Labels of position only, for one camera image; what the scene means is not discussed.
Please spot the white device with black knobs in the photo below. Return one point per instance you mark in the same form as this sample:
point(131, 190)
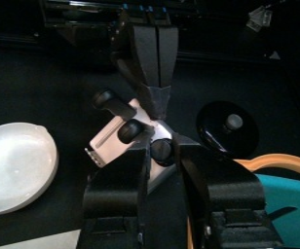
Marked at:
point(111, 139)

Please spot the black lid with grey knob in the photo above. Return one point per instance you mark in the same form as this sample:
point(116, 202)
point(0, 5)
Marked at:
point(216, 136)

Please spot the white paper tag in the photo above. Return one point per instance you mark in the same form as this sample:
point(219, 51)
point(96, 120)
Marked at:
point(259, 17)

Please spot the teal basket with orange rim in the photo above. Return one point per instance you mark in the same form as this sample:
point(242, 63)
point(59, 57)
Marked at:
point(286, 207)

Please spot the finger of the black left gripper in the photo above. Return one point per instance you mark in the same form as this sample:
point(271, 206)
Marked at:
point(167, 55)
point(146, 55)

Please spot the large white plate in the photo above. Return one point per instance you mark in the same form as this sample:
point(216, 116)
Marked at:
point(15, 168)

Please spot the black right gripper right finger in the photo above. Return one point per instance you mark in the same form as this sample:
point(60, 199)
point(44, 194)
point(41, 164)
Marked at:
point(226, 194)

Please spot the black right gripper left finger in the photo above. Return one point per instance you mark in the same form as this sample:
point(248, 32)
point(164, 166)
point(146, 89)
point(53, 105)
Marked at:
point(112, 194)

